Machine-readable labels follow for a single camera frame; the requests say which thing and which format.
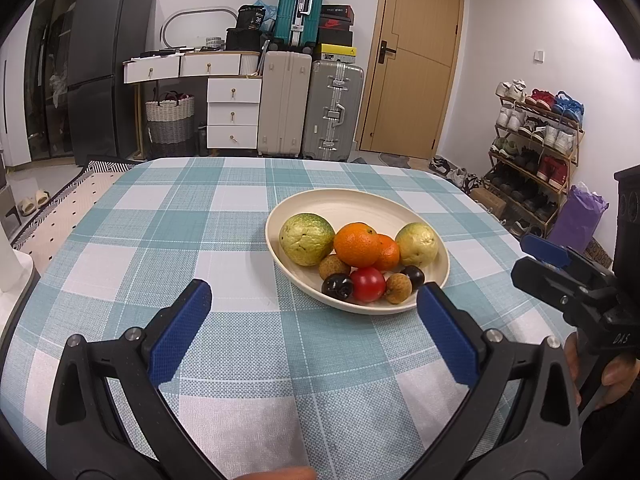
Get black case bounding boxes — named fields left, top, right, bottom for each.
left=225, top=27, right=266, bottom=52

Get silver suitcase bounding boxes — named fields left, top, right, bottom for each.
left=301, top=60, right=366, bottom=162

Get brown patterned mat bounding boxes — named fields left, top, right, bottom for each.
left=585, top=237, right=615, bottom=267

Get teal checkered tablecloth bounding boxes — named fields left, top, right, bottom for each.
left=0, top=156, right=586, bottom=480

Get patterned rug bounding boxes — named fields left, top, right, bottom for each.
left=10, top=159, right=138, bottom=251

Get plain black shoe box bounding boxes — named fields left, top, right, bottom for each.
left=317, top=29, right=353, bottom=47

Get dark grey refrigerator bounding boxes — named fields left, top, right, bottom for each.
left=67, top=0, right=155, bottom=167

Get yellow-green guava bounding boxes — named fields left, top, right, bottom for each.
left=395, top=222, right=439, bottom=268

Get wicker laundry basket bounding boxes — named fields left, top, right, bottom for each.
left=145, top=91, right=196, bottom=145

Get green mottled guava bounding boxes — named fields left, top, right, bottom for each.
left=278, top=213, right=336, bottom=267

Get teal suitcase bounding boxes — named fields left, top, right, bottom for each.
left=272, top=0, right=328, bottom=53

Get white wardrobe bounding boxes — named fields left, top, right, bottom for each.
left=0, top=0, right=38, bottom=168

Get oval metal-framed mirror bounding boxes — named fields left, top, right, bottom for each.
left=161, top=7, right=238, bottom=51

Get yellow and black box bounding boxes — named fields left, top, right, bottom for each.
left=314, top=43, right=358, bottom=65

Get brown longan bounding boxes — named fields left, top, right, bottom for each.
left=319, top=254, right=352, bottom=281
left=385, top=272, right=414, bottom=305

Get small orange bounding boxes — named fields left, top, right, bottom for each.
left=372, top=234, right=401, bottom=272

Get purple bag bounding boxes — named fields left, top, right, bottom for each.
left=547, top=184, right=610, bottom=256

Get person's left hand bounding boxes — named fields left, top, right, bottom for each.
left=239, top=466, right=317, bottom=480

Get wooden shoe rack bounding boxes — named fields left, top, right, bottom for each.
left=482, top=97, right=586, bottom=238

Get red tomato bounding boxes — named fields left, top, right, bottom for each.
left=349, top=266, right=387, bottom=304

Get rows of shoes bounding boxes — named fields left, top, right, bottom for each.
left=482, top=79, right=586, bottom=236

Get dark glass cabinet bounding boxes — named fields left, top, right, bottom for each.
left=25, top=0, right=93, bottom=163

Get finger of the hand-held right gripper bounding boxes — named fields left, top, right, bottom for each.
left=510, top=257, right=619, bottom=329
left=519, top=234, right=617, bottom=287

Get beige suitcase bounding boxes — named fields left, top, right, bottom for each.
left=257, top=50, right=313, bottom=158

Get person's right hand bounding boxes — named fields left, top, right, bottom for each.
left=565, top=332, right=640, bottom=411

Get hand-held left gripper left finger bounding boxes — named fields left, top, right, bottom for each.
left=45, top=279, right=226, bottom=480

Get large orange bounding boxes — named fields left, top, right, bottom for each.
left=333, top=222, right=382, bottom=268

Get black bag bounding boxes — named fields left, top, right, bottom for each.
left=236, top=5, right=268, bottom=32

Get white sneaker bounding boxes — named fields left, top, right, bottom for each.
left=447, top=167, right=481, bottom=191

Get person's right forearm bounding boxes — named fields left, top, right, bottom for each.
left=581, top=402, right=640, bottom=480

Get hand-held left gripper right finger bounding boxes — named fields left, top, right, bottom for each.
left=415, top=282, right=583, bottom=480

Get cream round plate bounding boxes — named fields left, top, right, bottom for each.
left=265, top=188, right=451, bottom=316

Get small cardboard box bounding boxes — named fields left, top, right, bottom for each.
left=470, top=187, right=508, bottom=216

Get dark purple plum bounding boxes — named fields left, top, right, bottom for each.
left=321, top=274, right=354, bottom=302
left=400, top=265, right=426, bottom=291

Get white drawer desk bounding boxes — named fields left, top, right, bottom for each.
left=123, top=50, right=263, bottom=158

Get wooden door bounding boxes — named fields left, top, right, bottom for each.
left=356, top=0, right=468, bottom=161

